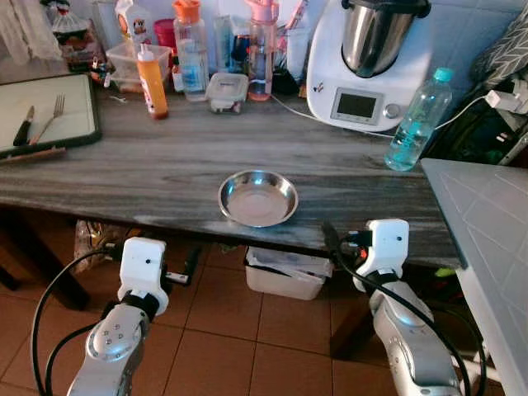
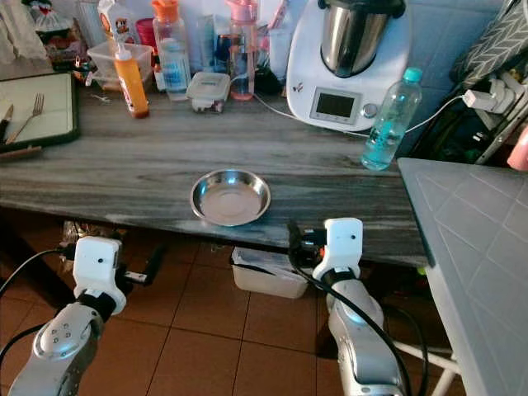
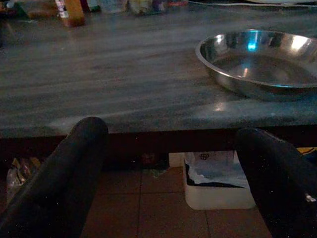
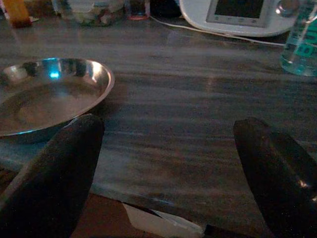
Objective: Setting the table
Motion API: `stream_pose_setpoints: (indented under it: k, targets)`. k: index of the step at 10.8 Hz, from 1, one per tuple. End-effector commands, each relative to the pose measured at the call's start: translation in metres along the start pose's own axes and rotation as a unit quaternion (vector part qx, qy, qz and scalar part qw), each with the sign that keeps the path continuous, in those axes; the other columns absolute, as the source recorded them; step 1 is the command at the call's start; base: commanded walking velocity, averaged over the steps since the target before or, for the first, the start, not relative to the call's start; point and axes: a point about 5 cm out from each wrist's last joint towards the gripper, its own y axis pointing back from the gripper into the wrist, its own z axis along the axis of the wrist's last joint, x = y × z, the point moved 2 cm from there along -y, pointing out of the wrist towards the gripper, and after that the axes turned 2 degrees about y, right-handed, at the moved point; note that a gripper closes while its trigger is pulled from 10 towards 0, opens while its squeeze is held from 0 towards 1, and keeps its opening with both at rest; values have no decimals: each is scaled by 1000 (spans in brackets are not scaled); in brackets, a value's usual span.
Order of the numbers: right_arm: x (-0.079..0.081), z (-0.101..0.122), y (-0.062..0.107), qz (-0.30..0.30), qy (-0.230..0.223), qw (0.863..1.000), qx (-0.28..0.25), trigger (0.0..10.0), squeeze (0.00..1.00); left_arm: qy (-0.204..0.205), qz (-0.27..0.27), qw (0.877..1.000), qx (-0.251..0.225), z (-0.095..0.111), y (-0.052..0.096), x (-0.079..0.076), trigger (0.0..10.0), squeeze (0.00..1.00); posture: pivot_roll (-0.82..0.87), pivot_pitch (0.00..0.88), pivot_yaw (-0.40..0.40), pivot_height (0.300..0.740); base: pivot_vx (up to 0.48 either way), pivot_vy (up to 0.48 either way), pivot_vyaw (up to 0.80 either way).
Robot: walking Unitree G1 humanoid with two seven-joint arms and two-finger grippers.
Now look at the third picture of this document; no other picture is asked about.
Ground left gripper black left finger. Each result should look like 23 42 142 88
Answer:
0 116 109 238

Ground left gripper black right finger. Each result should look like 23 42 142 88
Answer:
234 127 317 238

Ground crinkled plastic snack packet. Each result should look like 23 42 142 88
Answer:
6 157 42 200

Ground white plastic storage box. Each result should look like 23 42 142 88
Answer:
183 150 257 210

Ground round stainless steel plate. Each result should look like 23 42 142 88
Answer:
195 29 317 102

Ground grey wooden table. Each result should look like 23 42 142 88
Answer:
0 4 317 149

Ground orange juice bottle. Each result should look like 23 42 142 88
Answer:
54 0 86 28

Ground small clear glass container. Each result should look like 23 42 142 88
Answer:
99 0 128 14

